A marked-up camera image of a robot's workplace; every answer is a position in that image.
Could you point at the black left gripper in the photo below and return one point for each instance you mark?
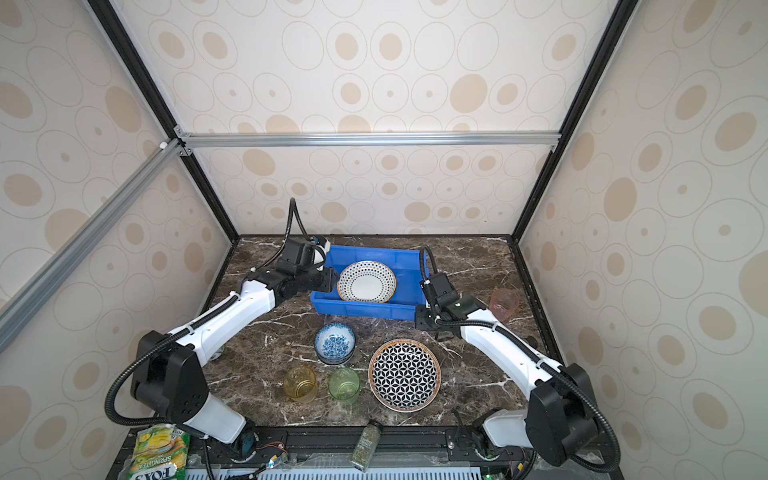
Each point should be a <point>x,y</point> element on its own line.
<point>330,279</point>

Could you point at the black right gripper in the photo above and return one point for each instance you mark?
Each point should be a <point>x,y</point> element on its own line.
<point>419,318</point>

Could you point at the yellow rimmed dotted plate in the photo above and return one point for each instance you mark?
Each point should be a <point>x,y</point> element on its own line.
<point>367,281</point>

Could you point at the orange rimmed geometric plate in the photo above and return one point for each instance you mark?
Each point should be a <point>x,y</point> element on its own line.
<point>404,375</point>

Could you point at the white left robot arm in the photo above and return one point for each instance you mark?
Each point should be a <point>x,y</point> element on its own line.
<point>169,378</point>

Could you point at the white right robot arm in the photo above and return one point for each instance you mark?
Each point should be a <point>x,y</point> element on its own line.
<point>561,416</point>

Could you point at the blue plastic bin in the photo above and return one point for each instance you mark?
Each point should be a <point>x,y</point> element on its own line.
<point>403,304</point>

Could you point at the pink plastic cup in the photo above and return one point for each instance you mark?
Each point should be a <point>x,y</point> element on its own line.
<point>504,304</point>

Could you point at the blue floral ceramic bowl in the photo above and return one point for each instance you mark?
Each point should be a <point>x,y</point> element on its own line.
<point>335,344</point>

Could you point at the green glass cup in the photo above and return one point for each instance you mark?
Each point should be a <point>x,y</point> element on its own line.
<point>344,385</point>

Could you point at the yellow glass cup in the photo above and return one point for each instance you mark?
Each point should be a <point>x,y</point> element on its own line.
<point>300,384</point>

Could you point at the silver aluminium crossbar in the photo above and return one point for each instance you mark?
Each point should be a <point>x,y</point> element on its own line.
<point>386,139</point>

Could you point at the spice jar with herbs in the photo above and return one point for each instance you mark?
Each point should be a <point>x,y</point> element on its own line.
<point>366,446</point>

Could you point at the yellow green snack bag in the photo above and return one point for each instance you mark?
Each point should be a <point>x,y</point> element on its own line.
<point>160,452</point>

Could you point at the black right corner post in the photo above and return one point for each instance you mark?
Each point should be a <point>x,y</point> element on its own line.
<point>609,40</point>

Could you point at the silver aluminium side rail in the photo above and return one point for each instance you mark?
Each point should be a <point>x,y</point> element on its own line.
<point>22,308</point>

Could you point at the black corner frame post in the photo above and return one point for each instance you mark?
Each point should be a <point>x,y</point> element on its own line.
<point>107,17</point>

